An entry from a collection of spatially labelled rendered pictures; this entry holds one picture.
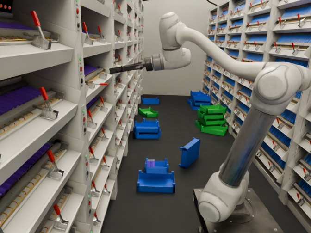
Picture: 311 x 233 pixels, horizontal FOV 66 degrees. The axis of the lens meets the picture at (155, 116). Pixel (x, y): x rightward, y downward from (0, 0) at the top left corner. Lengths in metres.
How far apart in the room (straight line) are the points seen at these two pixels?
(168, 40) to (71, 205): 0.85
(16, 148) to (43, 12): 0.48
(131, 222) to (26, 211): 1.12
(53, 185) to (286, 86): 0.79
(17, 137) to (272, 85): 0.76
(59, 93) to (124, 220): 1.11
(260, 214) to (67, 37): 1.27
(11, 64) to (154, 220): 1.43
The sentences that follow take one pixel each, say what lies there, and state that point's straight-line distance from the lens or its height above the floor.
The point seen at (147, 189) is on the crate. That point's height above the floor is 0.02.
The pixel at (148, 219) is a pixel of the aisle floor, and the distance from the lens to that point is 1.77.
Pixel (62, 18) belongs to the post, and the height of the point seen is 1.21.
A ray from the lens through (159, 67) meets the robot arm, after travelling 1.32.
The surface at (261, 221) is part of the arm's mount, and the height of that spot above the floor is 0.27.
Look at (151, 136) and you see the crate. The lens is 2.94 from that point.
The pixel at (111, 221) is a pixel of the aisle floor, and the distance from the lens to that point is 1.77.
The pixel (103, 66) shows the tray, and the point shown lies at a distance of 1.57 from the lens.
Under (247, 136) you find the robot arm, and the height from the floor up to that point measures 0.81.
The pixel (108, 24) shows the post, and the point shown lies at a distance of 1.56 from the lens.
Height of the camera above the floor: 1.16
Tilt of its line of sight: 18 degrees down
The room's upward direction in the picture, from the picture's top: 2 degrees clockwise
